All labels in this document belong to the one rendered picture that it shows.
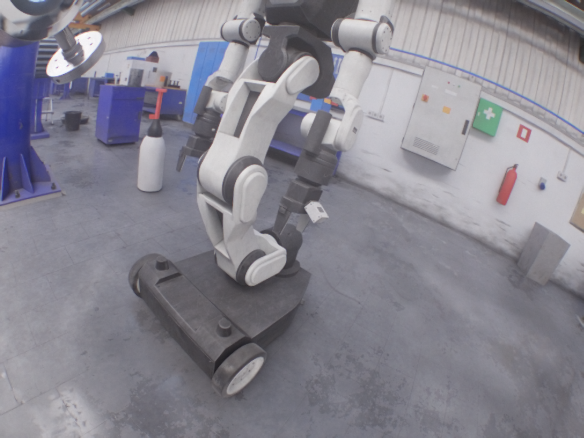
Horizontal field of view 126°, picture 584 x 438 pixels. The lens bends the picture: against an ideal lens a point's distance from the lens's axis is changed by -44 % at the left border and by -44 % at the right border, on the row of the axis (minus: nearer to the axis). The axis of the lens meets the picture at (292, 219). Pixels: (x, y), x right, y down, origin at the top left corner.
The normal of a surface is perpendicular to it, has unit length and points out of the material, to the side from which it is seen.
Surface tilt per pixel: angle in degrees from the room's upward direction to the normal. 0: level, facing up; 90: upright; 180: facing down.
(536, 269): 93
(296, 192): 78
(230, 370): 37
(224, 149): 67
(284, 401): 0
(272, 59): 90
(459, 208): 90
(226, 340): 0
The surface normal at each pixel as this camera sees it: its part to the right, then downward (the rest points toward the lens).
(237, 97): 0.77, 0.43
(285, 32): -0.58, 0.18
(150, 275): -0.23, -0.49
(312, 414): 0.25, -0.88
